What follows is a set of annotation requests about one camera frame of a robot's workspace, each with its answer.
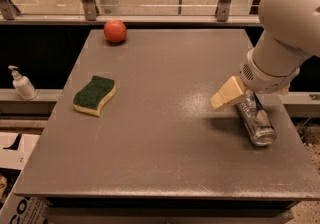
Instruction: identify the green yellow sponge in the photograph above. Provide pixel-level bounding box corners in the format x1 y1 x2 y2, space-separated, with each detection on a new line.
73 76 116 117

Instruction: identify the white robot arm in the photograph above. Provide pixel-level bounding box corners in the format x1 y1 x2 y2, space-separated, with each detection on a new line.
210 0 320 110

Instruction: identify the silver redbull can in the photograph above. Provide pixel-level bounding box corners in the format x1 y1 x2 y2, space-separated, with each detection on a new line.
236 90 277 147

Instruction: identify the far left metal bracket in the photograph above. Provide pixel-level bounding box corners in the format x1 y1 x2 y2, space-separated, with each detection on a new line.
0 0 18 20

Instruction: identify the white cardboard box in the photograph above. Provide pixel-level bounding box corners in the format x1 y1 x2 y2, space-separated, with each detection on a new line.
0 132 48 224

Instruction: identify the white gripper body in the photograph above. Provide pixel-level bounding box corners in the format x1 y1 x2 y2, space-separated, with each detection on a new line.
240 50 300 94

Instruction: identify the red apple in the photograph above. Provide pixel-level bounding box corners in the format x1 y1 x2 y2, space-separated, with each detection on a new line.
104 19 127 43

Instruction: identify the white pump bottle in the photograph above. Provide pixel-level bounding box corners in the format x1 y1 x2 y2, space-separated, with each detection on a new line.
8 65 37 100

